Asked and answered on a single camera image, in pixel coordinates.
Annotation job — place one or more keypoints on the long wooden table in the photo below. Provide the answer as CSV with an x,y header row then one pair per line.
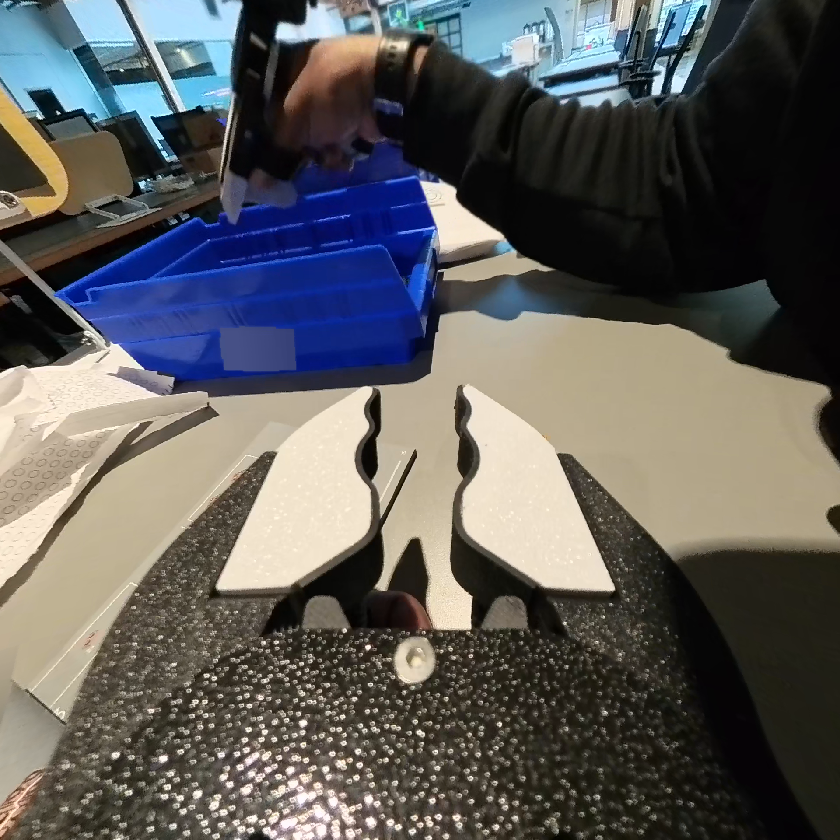
x,y
98,239

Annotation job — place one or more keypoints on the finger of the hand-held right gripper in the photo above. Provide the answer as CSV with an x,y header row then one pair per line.
x,y
235,200
272,193

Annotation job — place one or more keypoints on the blue plastic bin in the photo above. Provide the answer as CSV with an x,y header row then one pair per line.
x,y
315,308

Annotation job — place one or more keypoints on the beige divider panel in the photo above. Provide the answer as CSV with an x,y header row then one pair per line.
x,y
92,174

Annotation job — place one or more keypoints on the grey desk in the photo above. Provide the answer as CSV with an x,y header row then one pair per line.
x,y
590,407

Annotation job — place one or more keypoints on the crumpled plain white paper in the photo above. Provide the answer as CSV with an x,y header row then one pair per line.
x,y
19,400

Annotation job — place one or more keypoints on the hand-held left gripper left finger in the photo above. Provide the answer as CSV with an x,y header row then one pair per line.
x,y
308,499

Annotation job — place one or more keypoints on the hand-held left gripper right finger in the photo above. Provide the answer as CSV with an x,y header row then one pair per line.
x,y
525,512

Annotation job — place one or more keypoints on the large white paper bag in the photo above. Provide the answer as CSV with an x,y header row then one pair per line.
x,y
466,229

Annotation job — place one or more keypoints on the black wristwatch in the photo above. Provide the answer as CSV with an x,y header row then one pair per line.
x,y
394,59

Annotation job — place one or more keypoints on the person's right forearm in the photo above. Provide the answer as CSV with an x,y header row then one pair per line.
x,y
558,164

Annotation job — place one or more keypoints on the person's right hand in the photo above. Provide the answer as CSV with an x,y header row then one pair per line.
x,y
328,85

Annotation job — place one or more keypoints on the black monitor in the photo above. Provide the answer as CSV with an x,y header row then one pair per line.
x,y
134,151

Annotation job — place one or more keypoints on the wooden-edged black chair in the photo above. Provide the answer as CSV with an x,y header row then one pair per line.
x,y
39,164

